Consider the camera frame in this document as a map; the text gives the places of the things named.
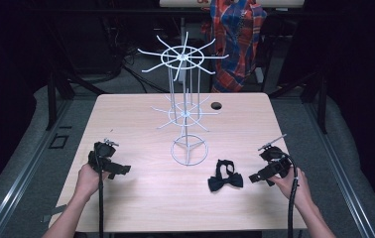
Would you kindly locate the person's left hand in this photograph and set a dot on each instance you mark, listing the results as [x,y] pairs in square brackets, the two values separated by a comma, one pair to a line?
[88,180]

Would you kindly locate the red blue plaid cloth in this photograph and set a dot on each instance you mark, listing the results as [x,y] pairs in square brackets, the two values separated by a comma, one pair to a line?
[236,43]

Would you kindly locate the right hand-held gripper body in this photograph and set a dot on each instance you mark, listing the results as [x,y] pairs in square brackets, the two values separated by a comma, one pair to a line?
[274,162]

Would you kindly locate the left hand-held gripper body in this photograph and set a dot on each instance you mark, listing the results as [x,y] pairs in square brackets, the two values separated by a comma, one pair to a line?
[104,155]

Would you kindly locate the black metal stand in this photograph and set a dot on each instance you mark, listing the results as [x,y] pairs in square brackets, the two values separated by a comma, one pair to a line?
[317,99]
[55,99]

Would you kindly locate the person's right hand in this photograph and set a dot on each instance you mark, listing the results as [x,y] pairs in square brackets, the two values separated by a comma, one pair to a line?
[293,186]

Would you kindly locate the black bow tie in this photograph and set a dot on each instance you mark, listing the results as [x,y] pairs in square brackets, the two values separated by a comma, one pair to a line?
[225,178]

